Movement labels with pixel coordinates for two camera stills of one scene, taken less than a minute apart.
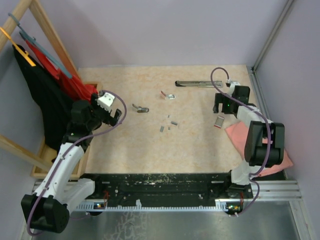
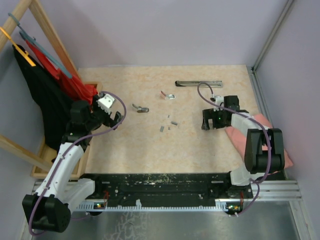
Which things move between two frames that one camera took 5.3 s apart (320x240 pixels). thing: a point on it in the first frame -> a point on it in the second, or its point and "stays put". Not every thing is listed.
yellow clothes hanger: (24, 54) stays put
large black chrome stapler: (194, 83) stays put
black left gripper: (109, 119) stays put
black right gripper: (221, 98) -> (209, 114)
